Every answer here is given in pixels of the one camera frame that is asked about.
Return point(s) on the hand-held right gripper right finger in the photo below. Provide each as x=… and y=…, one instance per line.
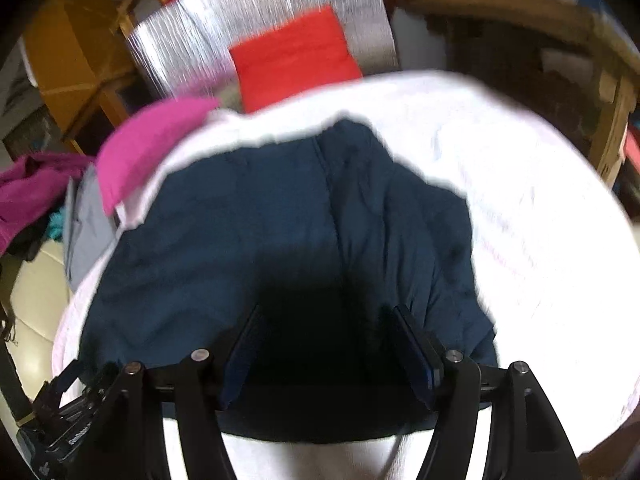
x=450, y=410

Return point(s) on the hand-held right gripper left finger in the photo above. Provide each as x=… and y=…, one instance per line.
x=200, y=410

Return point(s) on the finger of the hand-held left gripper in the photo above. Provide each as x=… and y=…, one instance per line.
x=75, y=385

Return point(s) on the navy blue jacket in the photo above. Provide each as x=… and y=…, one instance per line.
x=250, y=220

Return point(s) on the beige sofa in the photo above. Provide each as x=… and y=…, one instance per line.
x=35, y=300

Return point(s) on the grey garment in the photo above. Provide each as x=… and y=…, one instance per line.
x=87, y=240

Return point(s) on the teal garment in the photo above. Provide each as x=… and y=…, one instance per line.
x=56, y=222

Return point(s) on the white pink blanket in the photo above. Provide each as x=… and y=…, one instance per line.
x=540, y=240

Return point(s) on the magenta garment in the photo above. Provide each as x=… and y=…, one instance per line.
x=35, y=190

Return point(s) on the magenta cloth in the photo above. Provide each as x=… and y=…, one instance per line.
x=145, y=145

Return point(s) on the yellow wooden cabinet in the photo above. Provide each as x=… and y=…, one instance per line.
x=75, y=60

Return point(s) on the wooden table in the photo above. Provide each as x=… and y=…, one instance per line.
x=580, y=45

